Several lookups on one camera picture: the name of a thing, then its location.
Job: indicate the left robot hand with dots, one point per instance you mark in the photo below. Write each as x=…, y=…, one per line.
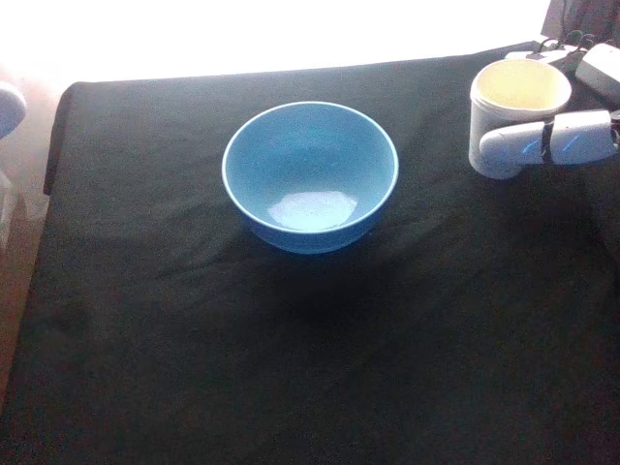
x=10, y=109

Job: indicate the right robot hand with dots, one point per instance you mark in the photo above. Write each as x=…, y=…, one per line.
x=571, y=143

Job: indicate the white paper cup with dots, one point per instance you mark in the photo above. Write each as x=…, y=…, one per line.
x=520, y=89

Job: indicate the blue bowl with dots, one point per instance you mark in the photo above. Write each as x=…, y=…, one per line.
x=310, y=174

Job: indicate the white backdrop sheet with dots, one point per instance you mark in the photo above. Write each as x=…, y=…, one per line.
x=290, y=34

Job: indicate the black table cloth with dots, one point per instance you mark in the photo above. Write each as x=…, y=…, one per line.
x=310, y=363

